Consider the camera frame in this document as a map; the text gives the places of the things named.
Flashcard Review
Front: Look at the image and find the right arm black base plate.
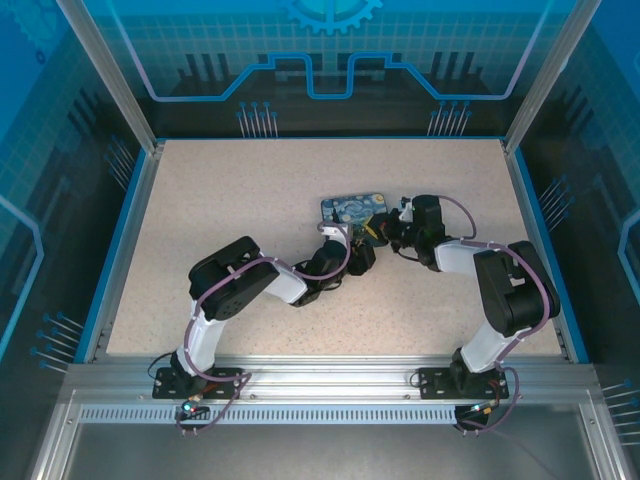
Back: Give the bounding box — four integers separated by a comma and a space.
417, 367, 511, 401

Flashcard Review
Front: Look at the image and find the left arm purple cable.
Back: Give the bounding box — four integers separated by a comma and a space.
174, 222, 351, 436

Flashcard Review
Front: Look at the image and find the wide aluminium frame beam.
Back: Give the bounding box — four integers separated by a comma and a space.
64, 353, 601, 407

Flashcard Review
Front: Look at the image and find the aluminium table edge rail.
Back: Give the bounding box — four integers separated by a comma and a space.
82, 141, 166, 364
501, 139, 576, 364

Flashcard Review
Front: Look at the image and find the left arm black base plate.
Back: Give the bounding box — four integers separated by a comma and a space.
152, 366, 252, 401

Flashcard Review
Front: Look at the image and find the starry night print tin box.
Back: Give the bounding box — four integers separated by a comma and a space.
319, 192, 389, 247

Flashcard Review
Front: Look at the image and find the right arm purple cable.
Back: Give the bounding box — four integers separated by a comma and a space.
439, 196, 561, 435

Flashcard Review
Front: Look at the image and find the blue table border strip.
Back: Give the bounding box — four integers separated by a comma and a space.
513, 148, 591, 364
73, 148, 149, 364

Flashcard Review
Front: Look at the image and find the slanted aluminium frame post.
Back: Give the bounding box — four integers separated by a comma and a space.
502, 0, 591, 154
55, 0, 166, 154

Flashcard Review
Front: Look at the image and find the slotted grey cable duct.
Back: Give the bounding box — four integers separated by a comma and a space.
78, 405, 459, 425

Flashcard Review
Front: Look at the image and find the small lit connector board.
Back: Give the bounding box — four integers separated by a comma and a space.
174, 397, 210, 422
455, 399, 502, 420

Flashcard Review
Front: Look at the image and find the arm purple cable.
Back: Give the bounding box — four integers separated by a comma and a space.
439, 196, 561, 435
174, 222, 351, 436

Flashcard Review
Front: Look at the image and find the grey sheet metal tray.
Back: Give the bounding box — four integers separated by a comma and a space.
29, 389, 621, 480

